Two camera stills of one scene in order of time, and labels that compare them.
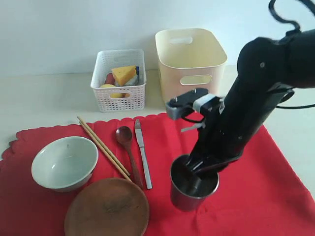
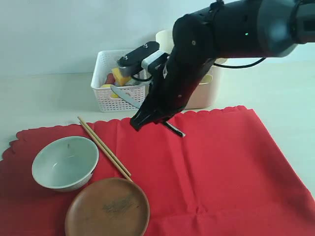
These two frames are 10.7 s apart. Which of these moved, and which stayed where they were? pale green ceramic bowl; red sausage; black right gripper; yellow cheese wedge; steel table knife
Moved: black right gripper; steel table knife
Stayed: red sausage; yellow cheese wedge; pale green ceramic bowl
